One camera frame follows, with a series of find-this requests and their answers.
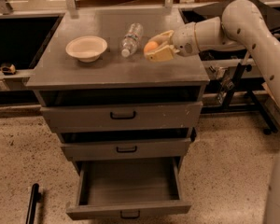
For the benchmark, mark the small tape roll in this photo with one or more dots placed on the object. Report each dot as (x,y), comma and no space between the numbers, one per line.
(8,68)

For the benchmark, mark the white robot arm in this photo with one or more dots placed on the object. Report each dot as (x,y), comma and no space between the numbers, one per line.
(240,24)

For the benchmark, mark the grey drawer cabinet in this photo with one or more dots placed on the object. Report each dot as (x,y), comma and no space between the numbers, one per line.
(61,80)

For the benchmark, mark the clear plastic water bottle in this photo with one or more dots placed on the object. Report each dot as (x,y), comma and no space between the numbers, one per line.
(131,41)

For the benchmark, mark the grey middle drawer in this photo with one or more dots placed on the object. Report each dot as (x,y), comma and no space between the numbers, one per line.
(131,149)

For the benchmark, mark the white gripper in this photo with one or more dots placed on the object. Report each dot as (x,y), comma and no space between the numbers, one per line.
(184,39)

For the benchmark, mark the grey bottom drawer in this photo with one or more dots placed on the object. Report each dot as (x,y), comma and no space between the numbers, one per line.
(128,189)

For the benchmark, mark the black bar on floor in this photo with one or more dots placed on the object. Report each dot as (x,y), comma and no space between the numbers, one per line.
(35,198)

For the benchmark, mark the grey drawer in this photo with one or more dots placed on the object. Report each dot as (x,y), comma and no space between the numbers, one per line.
(128,189)
(80,119)
(131,149)

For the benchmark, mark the orange fruit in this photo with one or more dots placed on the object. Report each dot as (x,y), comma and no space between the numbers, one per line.
(151,45)

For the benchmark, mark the grey top drawer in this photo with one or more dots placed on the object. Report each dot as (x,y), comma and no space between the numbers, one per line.
(80,119)

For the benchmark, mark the white paper bowl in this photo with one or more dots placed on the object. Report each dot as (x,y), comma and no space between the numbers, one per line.
(86,49)

